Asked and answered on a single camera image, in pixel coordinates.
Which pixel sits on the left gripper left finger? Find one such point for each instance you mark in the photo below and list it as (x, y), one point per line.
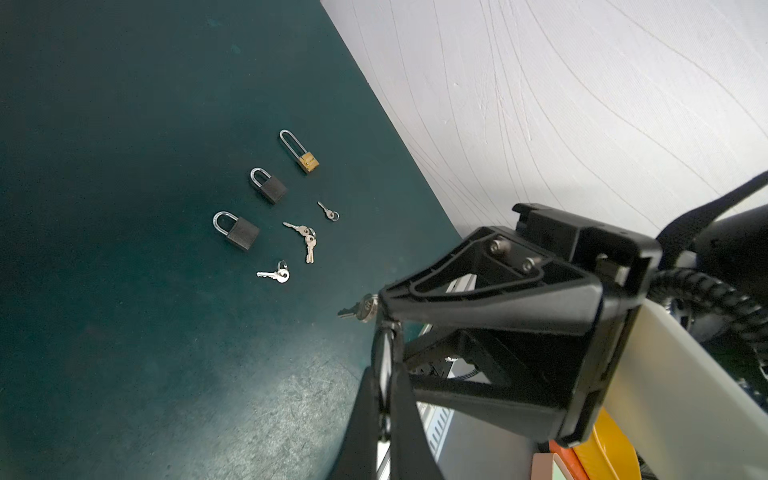
(357, 456)

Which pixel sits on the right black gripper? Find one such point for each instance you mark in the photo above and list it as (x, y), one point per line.
(560, 274)

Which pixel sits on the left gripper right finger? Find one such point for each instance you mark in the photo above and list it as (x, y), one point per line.
(410, 454)

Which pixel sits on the silver keys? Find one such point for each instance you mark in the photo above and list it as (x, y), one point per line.
(363, 311)

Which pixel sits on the small silver key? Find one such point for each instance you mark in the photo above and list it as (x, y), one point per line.
(330, 214)

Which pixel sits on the silver key pair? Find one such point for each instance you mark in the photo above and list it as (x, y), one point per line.
(309, 237)

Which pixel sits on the silver key with ring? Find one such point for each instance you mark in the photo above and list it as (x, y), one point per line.
(281, 274)

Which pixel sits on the brass padlock long shackle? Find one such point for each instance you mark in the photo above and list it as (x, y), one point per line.
(304, 158)

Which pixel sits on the dark padlock with keys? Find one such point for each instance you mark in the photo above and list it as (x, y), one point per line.
(382, 362)
(269, 187)

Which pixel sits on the dark padlock with keys top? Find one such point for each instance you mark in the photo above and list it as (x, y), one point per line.
(382, 362)

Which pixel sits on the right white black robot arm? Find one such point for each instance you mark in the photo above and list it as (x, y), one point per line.
(690, 388)

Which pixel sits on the orange plastic crate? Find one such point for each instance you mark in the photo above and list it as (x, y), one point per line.
(556, 462)

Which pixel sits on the yellow plastic bin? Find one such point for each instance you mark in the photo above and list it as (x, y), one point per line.
(608, 453)

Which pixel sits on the green table mat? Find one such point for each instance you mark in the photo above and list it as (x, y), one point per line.
(136, 341)

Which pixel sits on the white slotted cable duct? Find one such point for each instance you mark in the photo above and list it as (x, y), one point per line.
(436, 422)

